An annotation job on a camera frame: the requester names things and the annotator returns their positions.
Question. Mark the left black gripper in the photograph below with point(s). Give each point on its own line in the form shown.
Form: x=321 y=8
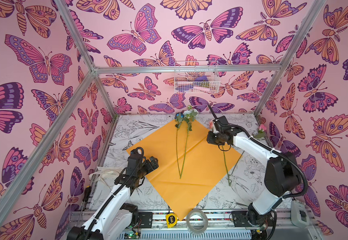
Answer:
x=154 y=164

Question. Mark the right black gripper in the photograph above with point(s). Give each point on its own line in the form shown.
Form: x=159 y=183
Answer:
x=215 y=139

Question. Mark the orange wrapping paper sheet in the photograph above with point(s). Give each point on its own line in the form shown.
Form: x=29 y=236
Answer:
x=204 y=166

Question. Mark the white fake rose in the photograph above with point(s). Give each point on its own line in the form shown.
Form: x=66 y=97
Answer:
x=186 y=118

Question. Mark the small pink fake rose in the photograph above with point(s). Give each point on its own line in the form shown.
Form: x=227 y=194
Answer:
x=258 y=133

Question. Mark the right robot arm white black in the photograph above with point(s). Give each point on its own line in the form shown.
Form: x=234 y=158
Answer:
x=283 y=178

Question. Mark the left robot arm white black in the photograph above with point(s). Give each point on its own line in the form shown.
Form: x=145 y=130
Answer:
x=116 y=214

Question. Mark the yellow tape measure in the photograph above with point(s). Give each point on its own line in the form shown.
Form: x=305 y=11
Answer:
x=171 y=219

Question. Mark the black screwdriver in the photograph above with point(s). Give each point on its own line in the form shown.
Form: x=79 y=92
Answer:
x=85 y=199

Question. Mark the green circuit board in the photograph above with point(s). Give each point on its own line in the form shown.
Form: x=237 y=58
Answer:
x=131 y=235

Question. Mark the clear tape roll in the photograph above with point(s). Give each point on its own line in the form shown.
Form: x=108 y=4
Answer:
x=197 y=222

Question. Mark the grey plastic clamp device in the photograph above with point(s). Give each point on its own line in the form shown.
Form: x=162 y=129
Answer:
x=299 y=216

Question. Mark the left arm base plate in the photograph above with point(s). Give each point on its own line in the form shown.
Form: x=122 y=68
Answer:
x=141 y=220

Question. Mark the white wire basket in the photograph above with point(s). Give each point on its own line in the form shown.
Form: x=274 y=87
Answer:
x=197 y=79

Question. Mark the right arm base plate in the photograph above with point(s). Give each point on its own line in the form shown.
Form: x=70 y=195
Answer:
x=243 y=218

